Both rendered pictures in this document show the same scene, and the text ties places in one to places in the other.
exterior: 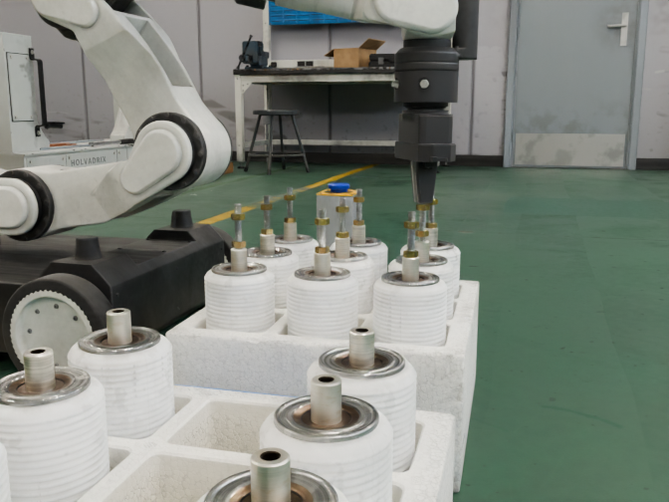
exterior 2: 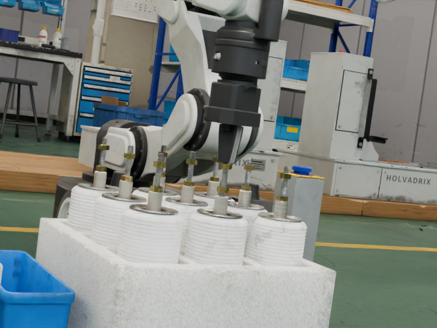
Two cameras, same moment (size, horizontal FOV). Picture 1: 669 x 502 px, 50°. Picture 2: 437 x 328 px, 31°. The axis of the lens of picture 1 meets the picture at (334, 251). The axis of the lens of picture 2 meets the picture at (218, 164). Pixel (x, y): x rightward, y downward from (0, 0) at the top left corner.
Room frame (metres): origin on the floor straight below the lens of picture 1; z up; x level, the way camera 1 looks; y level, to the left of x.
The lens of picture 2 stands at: (0.13, -1.04, 0.41)
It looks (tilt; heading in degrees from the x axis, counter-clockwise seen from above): 4 degrees down; 46
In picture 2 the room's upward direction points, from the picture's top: 8 degrees clockwise
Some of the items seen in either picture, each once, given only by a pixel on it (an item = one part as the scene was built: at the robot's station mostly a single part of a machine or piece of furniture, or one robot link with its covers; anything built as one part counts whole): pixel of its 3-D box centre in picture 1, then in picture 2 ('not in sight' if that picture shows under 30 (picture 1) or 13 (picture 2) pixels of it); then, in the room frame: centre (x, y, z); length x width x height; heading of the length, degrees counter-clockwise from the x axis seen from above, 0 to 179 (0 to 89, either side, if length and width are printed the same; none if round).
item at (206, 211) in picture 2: (421, 260); (219, 214); (1.02, -0.13, 0.25); 0.08 x 0.08 x 0.01
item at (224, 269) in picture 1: (239, 269); (99, 187); (0.96, 0.13, 0.25); 0.08 x 0.08 x 0.01
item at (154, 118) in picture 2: not in sight; (126, 130); (3.84, 3.90, 0.19); 0.50 x 0.41 x 0.37; 79
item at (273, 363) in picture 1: (341, 360); (174, 293); (1.05, -0.01, 0.09); 0.39 x 0.39 x 0.18; 76
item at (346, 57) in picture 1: (354, 55); not in sight; (5.86, -0.16, 0.87); 0.40 x 0.30 x 0.23; 60
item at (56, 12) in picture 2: not in sight; (52, 9); (3.87, 5.25, 1.14); 0.21 x 0.17 x 0.10; 74
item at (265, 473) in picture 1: (270, 483); not in sight; (0.37, 0.04, 0.26); 0.02 x 0.02 x 0.03
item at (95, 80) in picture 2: not in sight; (93, 104); (4.20, 4.89, 0.35); 0.59 x 0.47 x 0.69; 74
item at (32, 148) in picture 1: (71, 111); (418, 133); (4.07, 1.47, 0.45); 1.51 x 0.57 x 0.74; 164
